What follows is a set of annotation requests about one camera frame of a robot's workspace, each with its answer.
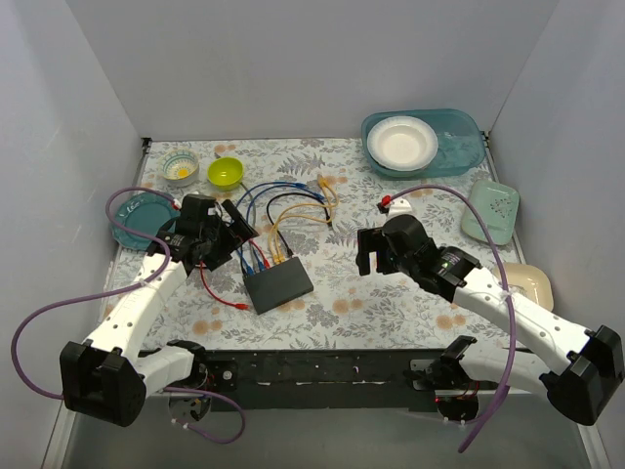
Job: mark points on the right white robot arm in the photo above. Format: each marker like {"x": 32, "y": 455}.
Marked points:
{"x": 575, "y": 368}

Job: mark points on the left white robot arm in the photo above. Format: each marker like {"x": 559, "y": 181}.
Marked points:
{"x": 106, "y": 376}

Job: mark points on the teal round plate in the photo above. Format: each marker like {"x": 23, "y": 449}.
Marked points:
{"x": 145, "y": 212}

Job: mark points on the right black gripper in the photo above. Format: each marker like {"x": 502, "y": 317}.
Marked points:
{"x": 377, "y": 251}

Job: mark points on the teal plastic tub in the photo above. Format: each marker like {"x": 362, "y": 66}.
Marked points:
{"x": 460, "y": 143}

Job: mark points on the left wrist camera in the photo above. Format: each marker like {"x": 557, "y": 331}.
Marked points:
{"x": 196, "y": 208}

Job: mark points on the black network switch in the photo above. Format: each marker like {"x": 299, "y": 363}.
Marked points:
{"x": 278, "y": 285}

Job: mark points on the patterned small bowl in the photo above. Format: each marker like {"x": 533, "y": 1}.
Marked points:
{"x": 180, "y": 167}

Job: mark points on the floral table mat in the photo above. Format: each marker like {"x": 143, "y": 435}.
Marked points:
{"x": 319, "y": 192}

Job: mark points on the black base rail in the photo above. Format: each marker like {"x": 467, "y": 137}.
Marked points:
{"x": 320, "y": 379}

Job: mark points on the lime green bowl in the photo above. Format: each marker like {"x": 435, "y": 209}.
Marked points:
{"x": 225, "y": 173}

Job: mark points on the mint green square plate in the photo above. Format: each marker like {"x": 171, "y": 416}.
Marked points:
{"x": 498, "y": 207}

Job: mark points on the cream square dish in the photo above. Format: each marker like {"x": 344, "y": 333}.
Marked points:
{"x": 531, "y": 282}

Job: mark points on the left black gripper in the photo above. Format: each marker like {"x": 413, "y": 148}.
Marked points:
{"x": 227, "y": 239}

